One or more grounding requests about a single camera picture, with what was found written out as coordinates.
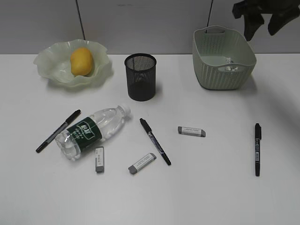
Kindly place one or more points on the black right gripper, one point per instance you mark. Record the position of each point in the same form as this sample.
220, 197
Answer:
283, 12

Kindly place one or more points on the waste paper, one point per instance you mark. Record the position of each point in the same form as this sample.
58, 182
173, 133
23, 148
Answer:
230, 67

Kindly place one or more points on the black marker pen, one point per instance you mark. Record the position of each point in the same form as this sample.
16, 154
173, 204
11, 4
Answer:
150, 134
258, 137
63, 126

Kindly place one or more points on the yellow mango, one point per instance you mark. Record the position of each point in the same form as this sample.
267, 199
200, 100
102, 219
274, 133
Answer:
81, 62

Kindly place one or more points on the clear water bottle green label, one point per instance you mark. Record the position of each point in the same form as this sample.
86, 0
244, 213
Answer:
100, 126

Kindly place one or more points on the pale green woven basket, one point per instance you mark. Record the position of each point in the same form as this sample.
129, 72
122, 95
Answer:
211, 45

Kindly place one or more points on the grey white eraser right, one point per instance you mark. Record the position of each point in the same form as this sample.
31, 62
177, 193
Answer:
191, 131

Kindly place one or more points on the grey white eraser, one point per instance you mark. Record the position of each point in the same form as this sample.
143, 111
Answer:
99, 159
191, 131
141, 163

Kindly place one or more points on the black mesh pen holder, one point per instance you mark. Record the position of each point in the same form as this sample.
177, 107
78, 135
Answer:
141, 76

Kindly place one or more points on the pale green wavy plate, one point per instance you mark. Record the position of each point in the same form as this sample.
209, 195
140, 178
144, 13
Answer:
54, 63

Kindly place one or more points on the grey white eraser middle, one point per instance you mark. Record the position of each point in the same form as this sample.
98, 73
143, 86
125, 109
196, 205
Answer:
141, 163

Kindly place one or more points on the grey white eraser left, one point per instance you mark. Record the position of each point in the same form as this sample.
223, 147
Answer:
99, 159

